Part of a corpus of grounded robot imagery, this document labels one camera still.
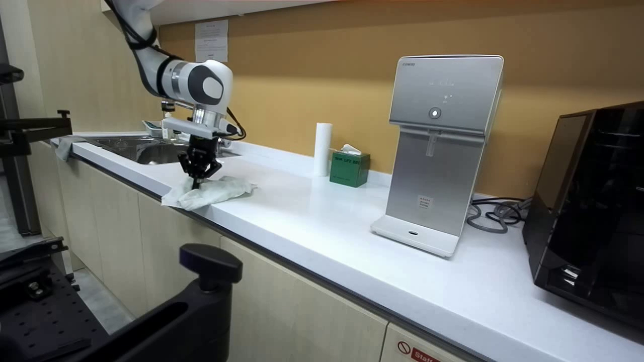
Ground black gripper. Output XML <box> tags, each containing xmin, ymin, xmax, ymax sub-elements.
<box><xmin>179</xmin><ymin>138</ymin><xmax>221</xmax><ymax>189</ymax></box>

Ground white green patterned cloth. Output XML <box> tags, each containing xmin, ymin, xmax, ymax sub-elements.
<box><xmin>162</xmin><ymin>176</ymin><xmax>255</xmax><ymax>212</ymax></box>

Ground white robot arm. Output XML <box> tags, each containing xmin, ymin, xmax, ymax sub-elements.
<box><xmin>105</xmin><ymin>0</ymin><xmax>239</xmax><ymax>189</ymax></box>

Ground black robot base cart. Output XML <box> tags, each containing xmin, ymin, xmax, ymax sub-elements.
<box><xmin>0</xmin><ymin>239</ymin><xmax>241</xmax><ymax>362</ymax></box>

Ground stainless steel sink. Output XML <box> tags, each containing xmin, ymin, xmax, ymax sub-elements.
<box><xmin>79</xmin><ymin>131</ymin><xmax>239</xmax><ymax>167</ymax></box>

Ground beige lower cabinets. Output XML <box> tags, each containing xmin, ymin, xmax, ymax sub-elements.
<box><xmin>31</xmin><ymin>143</ymin><xmax>465</xmax><ymax>362</ymax></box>

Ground white paper roll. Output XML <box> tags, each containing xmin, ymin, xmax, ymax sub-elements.
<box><xmin>315</xmin><ymin>124</ymin><xmax>333</xmax><ymax>177</ymax></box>

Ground white paper notice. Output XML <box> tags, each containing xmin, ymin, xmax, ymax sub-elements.
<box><xmin>196</xmin><ymin>21</ymin><xmax>228</xmax><ymax>62</ymax></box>

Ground green tissue box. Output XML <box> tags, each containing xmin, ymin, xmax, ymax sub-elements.
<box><xmin>330</xmin><ymin>146</ymin><xmax>371</xmax><ymax>187</ymax></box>

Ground silver water dispenser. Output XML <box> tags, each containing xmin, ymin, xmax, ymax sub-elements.
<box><xmin>371</xmin><ymin>55</ymin><xmax>503</xmax><ymax>259</ymax></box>

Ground black microwave oven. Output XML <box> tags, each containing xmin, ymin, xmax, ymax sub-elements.
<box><xmin>524</xmin><ymin>103</ymin><xmax>644</xmax><ymax>330</ymax></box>

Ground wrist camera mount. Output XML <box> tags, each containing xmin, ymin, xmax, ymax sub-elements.
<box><xmin>144</xmin><ymin>112</ymin><xmax>239</xmax><ymax>142</ymax></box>

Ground black camera stand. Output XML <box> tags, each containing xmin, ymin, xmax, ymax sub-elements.
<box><xmin>0</xmin><ymin>30</ymin><xmax>72</xmax><ymax>238</ymax></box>

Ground black power cable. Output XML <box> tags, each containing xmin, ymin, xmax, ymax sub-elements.
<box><xmin>465</xmin><ymin>196</ymin><xmax>531</xmax><ymax>236</ymax></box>

